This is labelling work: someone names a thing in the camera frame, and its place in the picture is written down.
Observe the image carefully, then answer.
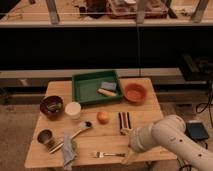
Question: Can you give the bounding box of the grey blue cloth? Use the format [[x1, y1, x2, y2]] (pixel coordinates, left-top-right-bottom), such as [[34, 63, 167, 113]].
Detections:
[[62, 133, 77, 171]]

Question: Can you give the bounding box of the dark maroon bowl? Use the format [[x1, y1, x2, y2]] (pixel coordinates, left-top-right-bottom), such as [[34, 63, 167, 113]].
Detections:
[[40, 96, 63, 118]]

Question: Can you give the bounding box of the wooden dish brush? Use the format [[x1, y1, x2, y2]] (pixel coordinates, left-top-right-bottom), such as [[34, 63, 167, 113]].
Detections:
[[50, 121, 92, 154]]

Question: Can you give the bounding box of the white paper cup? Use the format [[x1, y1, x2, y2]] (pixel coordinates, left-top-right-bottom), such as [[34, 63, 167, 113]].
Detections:
[[65, 102, 81, 120]]

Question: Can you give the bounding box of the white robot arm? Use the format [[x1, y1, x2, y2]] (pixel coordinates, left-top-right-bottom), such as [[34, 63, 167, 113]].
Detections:
[[122, 115, 213, 171]]

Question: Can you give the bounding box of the silver metal fork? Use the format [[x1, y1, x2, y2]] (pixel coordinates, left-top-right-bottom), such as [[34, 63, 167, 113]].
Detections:
[[94, 151, 126, 158]]

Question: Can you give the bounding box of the wooden table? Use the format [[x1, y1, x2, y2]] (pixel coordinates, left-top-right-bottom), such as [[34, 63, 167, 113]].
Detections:
[[23, 77, 178, 170]]

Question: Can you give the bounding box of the black floor cable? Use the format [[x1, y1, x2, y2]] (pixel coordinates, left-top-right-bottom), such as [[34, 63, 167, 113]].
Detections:
[[176, 79, 213, 171]]

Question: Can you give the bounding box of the striped black red white block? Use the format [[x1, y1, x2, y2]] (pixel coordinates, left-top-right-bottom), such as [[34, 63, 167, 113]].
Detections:
[[118, 112, 131, 135]]

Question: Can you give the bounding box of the red orange bowl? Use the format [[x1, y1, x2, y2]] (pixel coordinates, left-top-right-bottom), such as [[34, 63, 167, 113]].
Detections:
[[124, 83, 147, 103]]

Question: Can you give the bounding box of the black foot pedal box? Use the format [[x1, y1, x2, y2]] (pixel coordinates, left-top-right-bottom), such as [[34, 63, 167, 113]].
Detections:
[[186, 122, 209, 141]]

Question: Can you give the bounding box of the orange fruit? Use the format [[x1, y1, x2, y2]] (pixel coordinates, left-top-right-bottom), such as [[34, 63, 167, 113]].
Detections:
[[97, 111, 109, 124]]

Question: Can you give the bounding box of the small metal cup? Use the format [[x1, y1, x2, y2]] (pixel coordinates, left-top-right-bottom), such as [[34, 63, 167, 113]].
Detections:
[[37, 129, 52, 144]]

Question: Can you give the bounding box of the blue grey sponge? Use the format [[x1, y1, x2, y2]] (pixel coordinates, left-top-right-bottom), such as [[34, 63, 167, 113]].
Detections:
[[101, 82, 116, 91]]

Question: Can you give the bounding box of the green plastic tray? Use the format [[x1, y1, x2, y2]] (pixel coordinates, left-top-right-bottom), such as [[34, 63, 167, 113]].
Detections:
[[72, 70, 123, 106]]

